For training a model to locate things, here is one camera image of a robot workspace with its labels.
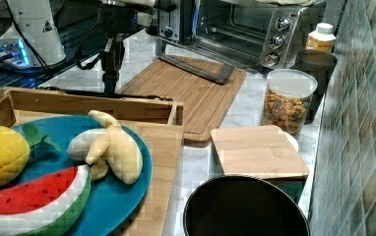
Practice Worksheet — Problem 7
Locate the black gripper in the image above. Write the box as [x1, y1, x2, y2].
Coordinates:
[98, 3, 137, 94]

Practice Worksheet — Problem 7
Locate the wooden drawer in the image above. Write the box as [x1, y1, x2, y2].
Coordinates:
[4, 88, 183, 126]

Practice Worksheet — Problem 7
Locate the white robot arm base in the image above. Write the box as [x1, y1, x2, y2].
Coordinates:
[0, 0, 66, 69]

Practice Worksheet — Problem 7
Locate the plush peeled banana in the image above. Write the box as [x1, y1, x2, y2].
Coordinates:
[67, 110, 143, 185]

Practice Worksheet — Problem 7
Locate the silver toaster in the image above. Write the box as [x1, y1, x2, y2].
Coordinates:
[154, 0, 194, 44]

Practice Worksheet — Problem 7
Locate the large wooden cutting board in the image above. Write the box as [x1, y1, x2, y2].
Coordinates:
[118, 59, 246, 148]

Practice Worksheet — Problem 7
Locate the blue round plate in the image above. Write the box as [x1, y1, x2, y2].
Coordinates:
[12, 116, 152, 236]

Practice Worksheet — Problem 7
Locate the plush yellow pineapple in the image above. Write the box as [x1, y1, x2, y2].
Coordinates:
[0, 124, 60, 187]

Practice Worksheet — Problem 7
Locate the plush watermelon slice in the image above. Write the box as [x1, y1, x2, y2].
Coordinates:
[0, 165, 92, 236]

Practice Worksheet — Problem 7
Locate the silver toaster oven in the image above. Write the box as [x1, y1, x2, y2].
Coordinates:
[155, 0, 327, 85]

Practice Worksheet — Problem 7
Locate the container with wooden lid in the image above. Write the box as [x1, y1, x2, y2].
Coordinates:
[210, 125, 309, 204]

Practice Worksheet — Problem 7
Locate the black round pot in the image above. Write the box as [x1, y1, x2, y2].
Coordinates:
[183, 175, 310, 236]

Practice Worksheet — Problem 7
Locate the clear jar of cereal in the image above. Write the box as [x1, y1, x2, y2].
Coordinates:
[261, 69, 318, 135]

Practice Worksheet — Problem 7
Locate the dark grey cup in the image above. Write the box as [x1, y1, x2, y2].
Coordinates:
[292, 49, 338, 124]

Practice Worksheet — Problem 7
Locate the white yellow label bottle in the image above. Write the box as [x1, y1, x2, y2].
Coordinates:
[305, 23, 336, 53]

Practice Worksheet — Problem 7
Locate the black cable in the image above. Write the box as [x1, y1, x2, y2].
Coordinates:
[74, 23, 110, 71]

